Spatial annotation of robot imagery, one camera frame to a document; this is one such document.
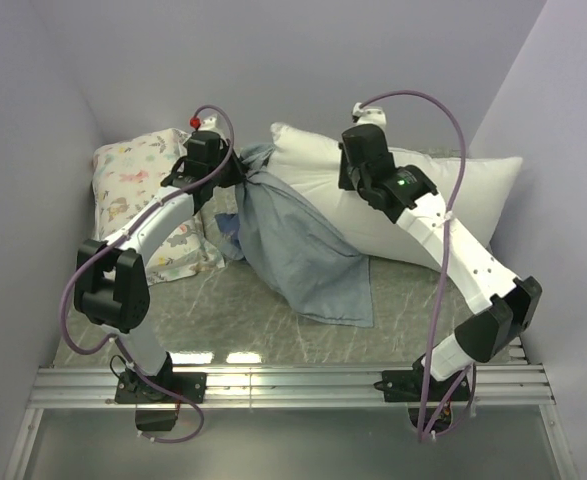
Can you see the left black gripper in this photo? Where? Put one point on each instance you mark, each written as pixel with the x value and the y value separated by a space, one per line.
pixel 238 172

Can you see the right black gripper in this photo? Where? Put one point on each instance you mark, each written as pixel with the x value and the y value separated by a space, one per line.
pixel 346 180

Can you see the white pillow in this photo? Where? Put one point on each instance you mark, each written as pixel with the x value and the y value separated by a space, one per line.
pixel 470 194

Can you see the blue fish-print pillowcase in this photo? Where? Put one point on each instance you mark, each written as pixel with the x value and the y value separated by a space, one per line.
pixel 293 248

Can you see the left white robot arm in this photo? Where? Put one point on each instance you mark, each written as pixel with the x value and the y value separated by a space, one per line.
pixel 110 285

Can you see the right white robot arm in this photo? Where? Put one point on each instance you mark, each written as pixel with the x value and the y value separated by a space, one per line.
pixel 501 303

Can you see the floral print pillow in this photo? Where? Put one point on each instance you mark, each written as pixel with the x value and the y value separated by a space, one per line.
pixel 126 176

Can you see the black control box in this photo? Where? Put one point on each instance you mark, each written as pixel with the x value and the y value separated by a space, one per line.
pixel 152 420

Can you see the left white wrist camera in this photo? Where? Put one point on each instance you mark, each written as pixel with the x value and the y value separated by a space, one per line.
pixel 209 124

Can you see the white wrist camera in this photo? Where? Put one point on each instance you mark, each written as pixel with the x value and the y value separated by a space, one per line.
pixel 209 124
pixel 369 115

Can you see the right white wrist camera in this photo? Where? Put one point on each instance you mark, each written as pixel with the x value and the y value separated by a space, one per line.
pixel 369 115

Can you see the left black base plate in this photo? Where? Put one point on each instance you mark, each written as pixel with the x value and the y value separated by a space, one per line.
pixel 132 389

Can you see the aluminium mounting rail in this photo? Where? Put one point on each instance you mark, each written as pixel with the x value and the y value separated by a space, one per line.
pixel 254 387

